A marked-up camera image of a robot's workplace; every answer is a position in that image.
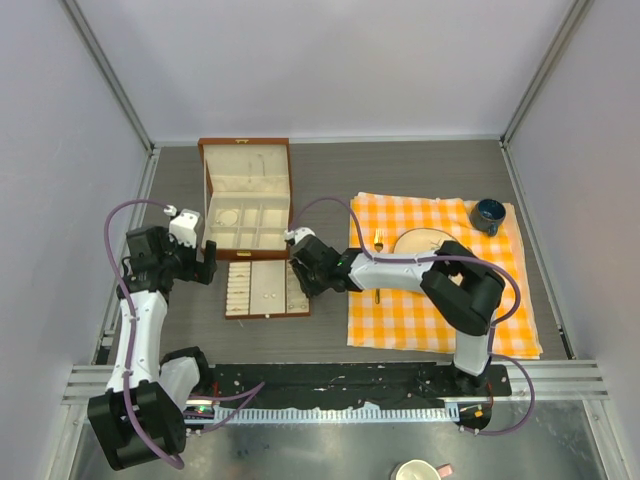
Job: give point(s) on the white pink mug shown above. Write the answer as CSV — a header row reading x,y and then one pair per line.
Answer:
x,y
420,470

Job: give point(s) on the brown jewelry tray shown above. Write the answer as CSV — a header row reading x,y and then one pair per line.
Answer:
x,y
248,281

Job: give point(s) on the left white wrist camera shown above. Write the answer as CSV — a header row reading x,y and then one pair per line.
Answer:
x,y
183,225

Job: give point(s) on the white cable duct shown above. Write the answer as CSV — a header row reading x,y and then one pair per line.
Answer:
x,y
368,413

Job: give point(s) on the brown jewelry box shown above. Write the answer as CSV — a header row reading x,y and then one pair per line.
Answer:
x,y
247,196

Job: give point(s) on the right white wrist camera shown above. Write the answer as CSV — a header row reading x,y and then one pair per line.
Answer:
x,y
295,236

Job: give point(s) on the bird pattern plate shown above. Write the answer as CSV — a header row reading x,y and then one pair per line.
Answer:
x,y
421,240

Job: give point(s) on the dark blue bowl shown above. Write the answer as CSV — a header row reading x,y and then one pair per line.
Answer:
x,y
487,216

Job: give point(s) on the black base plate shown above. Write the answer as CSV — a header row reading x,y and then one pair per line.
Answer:
x,y
329,386

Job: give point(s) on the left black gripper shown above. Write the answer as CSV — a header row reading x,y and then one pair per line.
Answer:
x,y
196,271

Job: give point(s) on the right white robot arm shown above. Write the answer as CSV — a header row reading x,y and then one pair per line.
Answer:
x,y
464,289

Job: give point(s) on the gold fork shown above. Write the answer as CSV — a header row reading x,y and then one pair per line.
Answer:
x,y
378,246

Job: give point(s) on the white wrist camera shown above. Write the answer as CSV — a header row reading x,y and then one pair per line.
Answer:
x,y
295,236
183,225

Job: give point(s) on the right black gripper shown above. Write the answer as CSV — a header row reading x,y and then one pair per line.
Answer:
x,y
308,285

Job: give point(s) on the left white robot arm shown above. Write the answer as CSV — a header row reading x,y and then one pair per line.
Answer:
x,y
139,417

